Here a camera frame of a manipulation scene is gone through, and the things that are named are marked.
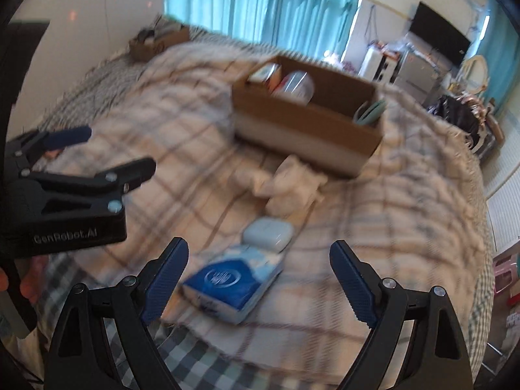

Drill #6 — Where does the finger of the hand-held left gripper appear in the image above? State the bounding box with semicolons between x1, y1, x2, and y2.
6;126;93;171
24;158;157;217

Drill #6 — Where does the narrow teal curtain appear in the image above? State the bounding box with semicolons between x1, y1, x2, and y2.
473;0;520;123

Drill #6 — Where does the pink box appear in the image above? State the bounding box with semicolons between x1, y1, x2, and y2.
491;250;520;305

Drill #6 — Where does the small cardboard box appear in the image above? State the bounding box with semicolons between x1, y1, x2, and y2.
129;24;191;62

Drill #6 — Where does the wide teal curtain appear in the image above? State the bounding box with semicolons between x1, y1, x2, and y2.
164;0;366;58

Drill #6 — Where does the small white orange box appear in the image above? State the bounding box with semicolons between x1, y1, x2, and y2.
248;64;283;90

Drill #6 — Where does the white plastic case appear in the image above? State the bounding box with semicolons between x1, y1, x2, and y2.
243;218;294;251

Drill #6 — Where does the white appliance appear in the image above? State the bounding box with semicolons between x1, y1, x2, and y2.
359;43;401;84

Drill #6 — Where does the clear plastic container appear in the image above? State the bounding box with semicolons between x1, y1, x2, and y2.
273;71;315;104

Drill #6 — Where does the green checkered sheet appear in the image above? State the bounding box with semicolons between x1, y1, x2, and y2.
24;252;366;390

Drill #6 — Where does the crumpled white cloth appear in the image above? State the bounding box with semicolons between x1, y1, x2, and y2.
233;154;330;216

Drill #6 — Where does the plaid blanket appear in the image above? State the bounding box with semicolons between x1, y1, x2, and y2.
8;24;494;390

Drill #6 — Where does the grey drawer cabinet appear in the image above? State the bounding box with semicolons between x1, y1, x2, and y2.
392;46;451;104

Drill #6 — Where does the person's left hand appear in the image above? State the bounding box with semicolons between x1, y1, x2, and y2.
18;258;47;307

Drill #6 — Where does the white radiator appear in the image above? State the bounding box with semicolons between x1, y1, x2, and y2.
485;187;520;253

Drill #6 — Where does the blue tissue pack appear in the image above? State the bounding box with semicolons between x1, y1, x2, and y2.
181;244;285;326

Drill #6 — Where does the large cardboard box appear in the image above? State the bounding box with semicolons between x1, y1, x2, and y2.
231;55;386;178

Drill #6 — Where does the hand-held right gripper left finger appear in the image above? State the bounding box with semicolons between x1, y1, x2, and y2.
43;237;189;390

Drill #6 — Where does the oval mirror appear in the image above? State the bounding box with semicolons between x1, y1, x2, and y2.
461;55;488;94

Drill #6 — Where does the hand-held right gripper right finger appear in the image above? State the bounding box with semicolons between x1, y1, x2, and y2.
329;240;476;390

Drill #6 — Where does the black television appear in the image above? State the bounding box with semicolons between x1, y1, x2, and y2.
408;2;472;70

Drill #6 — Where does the light green item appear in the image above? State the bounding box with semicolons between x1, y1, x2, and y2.
353;99;386;126

